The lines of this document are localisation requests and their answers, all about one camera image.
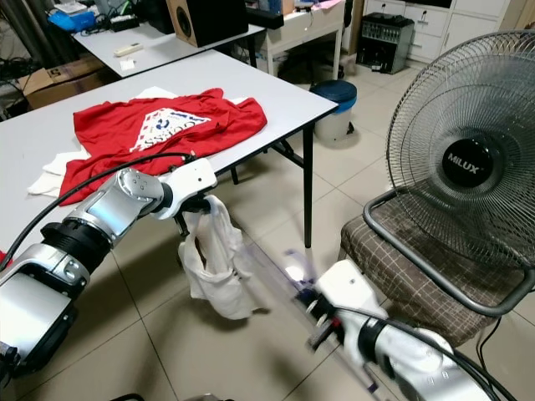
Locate checked cushion metal chair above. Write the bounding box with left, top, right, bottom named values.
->
left=339, top=188, right=535, bottom=348

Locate blue box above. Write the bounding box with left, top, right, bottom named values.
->
left=48, top=7, right=97, bottom=34

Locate white desk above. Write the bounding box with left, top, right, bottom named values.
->
left=251, top=0, right=348, bottom=80

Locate white bin with blue lid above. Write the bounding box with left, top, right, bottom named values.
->
left=309, top=79, right=358, bottom=141

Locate white garment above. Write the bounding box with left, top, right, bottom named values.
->
left=180, top=196, right=256, bottom=321

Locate white drawer cabinet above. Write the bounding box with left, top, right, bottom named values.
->
left=364, top=0, right=507, bottom=59

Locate black electronic device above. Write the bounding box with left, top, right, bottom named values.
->
left=109, top=13, right=145, bottom=33

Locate large white table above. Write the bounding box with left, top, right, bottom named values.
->
left=0, top=48, right=339, bottom=277

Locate black Milux standing fan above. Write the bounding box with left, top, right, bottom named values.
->
left=387, top=31, right=535, bottom=270

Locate brown cardboard box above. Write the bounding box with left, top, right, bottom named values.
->
left=21, top=54, right=110, bottom=109

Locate red shirt with white logo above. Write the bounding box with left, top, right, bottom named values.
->
left=60, top=100, right=268, bottom=207

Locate white cloth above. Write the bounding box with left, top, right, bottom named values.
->
left=27, top=153, right=80, bottom=197
left=134, top=86, right=176, bottom=103

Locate wooden black speaker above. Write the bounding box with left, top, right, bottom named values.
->
left=166, top=0, right=247, bottom=48

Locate white remote control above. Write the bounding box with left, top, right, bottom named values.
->
left=115, top=43, right=145, bottom=58

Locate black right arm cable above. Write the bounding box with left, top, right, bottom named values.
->
left=333, top=305, right=521, bottom=401

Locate small white table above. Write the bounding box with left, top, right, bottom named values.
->
left=74, top=23, right=266, bottom=80

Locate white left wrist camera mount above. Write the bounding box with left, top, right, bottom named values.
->
left=159, top=157, right=218, bottom=220

